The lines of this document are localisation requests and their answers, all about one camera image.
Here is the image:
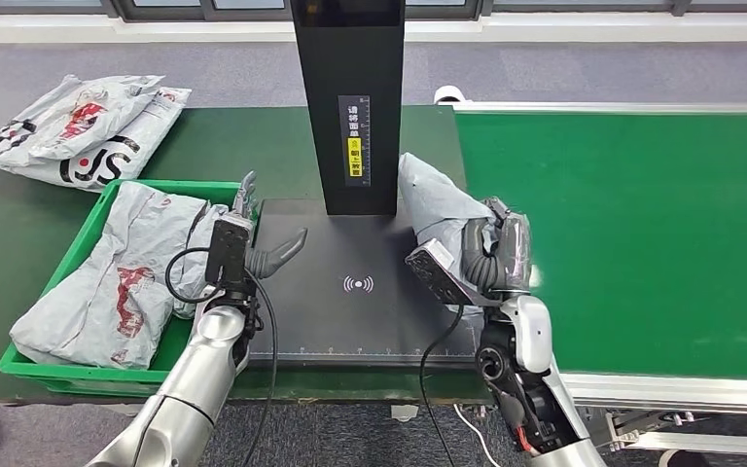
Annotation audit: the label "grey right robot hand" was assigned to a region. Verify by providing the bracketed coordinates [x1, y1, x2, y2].
[460, 196, 534, 295]

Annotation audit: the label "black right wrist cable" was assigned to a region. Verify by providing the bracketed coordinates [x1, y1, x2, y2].
[418, 304, 466, 467]

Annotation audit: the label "plain grey parcel bag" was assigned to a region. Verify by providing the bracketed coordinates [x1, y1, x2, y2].
[398, 152, 504, 272]

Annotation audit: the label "black wrist camera plate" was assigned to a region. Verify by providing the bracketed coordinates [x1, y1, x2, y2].
[204, 215, 254, 295]
[404, 238, 497, 307]

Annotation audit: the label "white parcel bag black letters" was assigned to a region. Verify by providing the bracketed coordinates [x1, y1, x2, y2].
[0, 86, 193, 194]

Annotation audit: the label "white conveyor end roller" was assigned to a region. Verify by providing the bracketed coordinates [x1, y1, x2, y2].
[433, 85, 468, 106]

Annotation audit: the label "aluminium conveyor frame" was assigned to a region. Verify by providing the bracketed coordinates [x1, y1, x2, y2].
[451, 100, 747, 455]

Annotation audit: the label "green plastic crate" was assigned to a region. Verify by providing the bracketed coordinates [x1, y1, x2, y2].
[0, 178, 260, 398]

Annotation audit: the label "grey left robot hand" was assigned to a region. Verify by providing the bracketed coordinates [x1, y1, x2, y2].
[230, 169, 309, 280]

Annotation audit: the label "green conveyor belt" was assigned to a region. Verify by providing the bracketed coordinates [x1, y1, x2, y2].
[453, 112, 747, 381]

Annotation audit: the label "black yellow label sticker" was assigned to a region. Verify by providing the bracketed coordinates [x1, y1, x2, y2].
[338, 94, 373, 188]

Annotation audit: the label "black inbound scanner machine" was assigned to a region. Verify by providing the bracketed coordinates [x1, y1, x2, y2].
[247, 0, 484, 369]

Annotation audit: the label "black right wrist camera plate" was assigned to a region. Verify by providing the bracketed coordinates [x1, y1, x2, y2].
[404, 238, 497, 307]

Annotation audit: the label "long grey parcel red print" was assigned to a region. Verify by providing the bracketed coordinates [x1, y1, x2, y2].
[9, 181, 210, 371]

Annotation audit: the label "white parcel bag red print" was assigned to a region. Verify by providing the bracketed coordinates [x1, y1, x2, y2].
[0, 74, 166, 162]

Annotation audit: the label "black left wrist camera plate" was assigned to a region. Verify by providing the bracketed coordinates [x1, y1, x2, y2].
[204, 215, 254, 295]

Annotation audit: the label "white floor cable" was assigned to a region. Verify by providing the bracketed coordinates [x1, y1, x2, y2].
[453, 404, 498, 467]

